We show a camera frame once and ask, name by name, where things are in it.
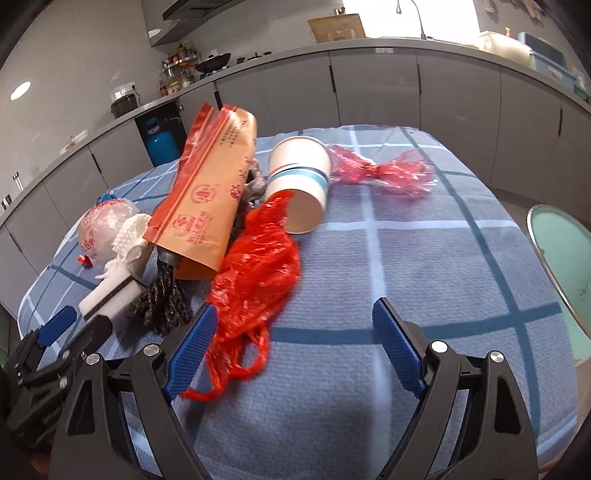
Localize metal faucet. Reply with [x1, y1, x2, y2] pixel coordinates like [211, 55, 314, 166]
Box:
[396, 0, 428, 40]

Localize grey kitchen cabinets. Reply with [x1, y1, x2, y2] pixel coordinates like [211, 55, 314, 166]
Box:
[0, 37, 591, 319]

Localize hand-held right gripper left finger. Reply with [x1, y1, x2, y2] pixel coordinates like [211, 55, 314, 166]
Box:
[50, 304, 219, 480]

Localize metal spice rack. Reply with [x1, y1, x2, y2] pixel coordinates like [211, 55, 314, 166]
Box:
[159, 41, 197, 95]

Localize orange zip bag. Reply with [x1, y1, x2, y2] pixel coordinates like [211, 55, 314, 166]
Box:
[142, 104, 259, 281]

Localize hanging pink gloves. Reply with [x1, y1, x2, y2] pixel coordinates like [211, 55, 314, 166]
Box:
[512, 0, 546, 21]

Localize white foam block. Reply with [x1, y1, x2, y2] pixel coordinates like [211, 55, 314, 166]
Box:
[78, 270, 149, 321]

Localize cardboard board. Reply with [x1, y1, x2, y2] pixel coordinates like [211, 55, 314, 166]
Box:
[307, 14, 366, 43]

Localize round teal tray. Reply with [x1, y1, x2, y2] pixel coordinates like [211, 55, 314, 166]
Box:
[526, 204, 591, 365]

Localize blue checked tablecloth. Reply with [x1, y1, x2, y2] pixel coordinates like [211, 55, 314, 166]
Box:
[17, 124, 580, 480]

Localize blue gas cylinder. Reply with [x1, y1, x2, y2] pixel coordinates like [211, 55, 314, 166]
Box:
[143, 115, 182, 167]

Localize black wok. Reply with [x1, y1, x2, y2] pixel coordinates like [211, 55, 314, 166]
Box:
[194, 53, 232, 73]

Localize teal plastic box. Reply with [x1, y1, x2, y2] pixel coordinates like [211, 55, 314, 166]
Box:
[517, 31, 578, 90]

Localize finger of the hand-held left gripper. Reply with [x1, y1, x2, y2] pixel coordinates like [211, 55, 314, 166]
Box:
[60, 315, 114, 366]
[37, 305, 79, 349]

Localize striped paper cup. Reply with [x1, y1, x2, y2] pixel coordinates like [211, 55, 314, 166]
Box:
[264, 136, 333, 235]

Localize white plastic bag red print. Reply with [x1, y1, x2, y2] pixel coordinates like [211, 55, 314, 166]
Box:
[78, 194, 141, 269]

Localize white foam net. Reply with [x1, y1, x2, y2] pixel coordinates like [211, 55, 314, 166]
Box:
[95, 215, 155, 280]

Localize pink translucent plastic bag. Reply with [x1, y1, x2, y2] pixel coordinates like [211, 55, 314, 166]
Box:
[329, 144, 437, 197]

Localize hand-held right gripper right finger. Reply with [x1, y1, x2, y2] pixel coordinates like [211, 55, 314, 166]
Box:
[372, 296, 541, 480]

